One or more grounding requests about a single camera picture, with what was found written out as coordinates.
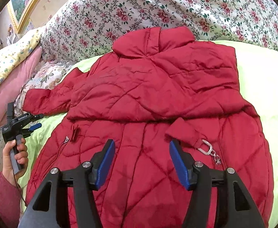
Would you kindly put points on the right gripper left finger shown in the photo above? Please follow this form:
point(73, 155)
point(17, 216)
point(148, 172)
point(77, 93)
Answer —
point(49, 206)

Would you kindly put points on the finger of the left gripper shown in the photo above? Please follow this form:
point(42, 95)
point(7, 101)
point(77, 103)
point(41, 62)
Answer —
point(28, 131)
point(36, 117)

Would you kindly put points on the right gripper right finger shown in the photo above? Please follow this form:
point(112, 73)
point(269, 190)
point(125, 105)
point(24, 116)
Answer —
point(222, 190)

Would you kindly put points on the red quilted puffer jacket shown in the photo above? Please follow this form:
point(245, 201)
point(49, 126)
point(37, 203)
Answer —
point(153, 86)

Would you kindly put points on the person's left forearm red sleeve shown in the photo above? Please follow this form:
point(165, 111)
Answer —
point(9, 202)

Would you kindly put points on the pink pillow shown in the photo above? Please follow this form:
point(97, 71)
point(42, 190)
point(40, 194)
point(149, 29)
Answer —
point(11, 86)

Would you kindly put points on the large flower print pillow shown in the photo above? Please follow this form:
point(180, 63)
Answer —
point(46, 75)

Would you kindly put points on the yellow floral blanket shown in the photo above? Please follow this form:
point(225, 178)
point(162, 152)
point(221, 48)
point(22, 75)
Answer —
point(12, 55)

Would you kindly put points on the rose floral white quilt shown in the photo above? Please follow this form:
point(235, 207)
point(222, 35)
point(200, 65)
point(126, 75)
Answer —
point(86, 28)

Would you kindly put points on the gold framed painting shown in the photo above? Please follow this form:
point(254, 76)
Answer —
point(19, 12)

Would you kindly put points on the lime green bed sheet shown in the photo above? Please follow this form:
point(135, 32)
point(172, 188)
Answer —
point(272, 99)

